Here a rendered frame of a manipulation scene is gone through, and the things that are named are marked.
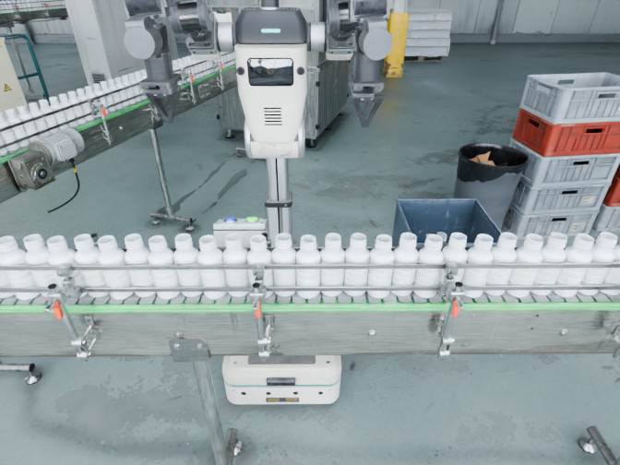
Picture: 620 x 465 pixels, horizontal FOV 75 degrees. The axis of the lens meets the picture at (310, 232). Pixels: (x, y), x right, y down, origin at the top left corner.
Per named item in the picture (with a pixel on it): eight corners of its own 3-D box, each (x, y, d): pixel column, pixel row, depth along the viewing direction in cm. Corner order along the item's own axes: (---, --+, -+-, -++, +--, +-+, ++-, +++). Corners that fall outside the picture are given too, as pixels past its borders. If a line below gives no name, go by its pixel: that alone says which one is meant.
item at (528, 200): (522, 215, 291) (531, 187, 279) (494, 190, 325) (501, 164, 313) (601, 210, 297) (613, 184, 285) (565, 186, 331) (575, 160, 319)
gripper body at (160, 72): (139, 91, 86) (132, 53, 82) (155, 81, 95) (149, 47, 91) (171, 91, 86) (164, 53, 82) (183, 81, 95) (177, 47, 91)
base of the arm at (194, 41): (214, 49, 130) (214, 11, 129) (208, 38, 122) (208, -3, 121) (187, 49, 130) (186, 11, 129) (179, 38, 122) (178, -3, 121)
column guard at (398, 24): (384, 77, 782) (389, 13, 723) (380, 73, 816) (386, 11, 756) (404, 77, 783) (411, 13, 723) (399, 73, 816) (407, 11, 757)
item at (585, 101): (554, 125, 255) (566, 89, 243) (517, 106, 289) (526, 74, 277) (640, 120, 262) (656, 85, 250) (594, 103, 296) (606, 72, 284)
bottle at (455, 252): (457, 300, 101) (470, 245, 92) (432, 293, 103) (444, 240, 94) (459, 285, 106) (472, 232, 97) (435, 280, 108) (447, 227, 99)
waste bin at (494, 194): (452, 248, 295) (470, 167, 260) (435, 217, 333) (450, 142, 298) (514, 248, 295) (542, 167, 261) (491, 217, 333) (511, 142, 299)
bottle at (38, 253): (60, 299, 101) (36, 245, 92) (37, 299, 101) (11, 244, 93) (73, 284, 106) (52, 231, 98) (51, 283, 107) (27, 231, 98)
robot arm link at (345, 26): (352, 11, 123) (335, 12, 123) (356, -7, 113) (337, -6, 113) (355, 41, 124) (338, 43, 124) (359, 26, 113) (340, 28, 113)
